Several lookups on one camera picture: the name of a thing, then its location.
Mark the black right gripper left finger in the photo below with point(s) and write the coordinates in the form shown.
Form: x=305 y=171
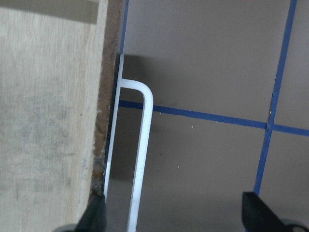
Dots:
x=94 y=218

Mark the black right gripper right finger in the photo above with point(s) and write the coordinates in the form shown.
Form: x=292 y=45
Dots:
x=256 y=216

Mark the white drawer handle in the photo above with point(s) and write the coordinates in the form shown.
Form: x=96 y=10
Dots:
x=145 y=125

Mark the light wooden drawer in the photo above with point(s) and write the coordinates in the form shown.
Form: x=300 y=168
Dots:
x=56 y=77

